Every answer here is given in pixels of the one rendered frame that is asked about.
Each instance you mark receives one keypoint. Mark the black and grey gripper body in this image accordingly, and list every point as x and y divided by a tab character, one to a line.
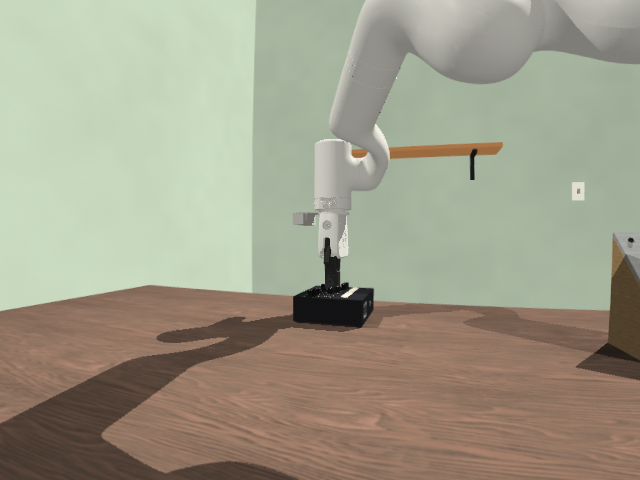
333	225

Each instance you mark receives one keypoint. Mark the black lighting desk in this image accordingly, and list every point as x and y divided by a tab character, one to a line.
340	306

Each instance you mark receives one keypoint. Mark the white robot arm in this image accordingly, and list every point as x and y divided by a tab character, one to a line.
470	41

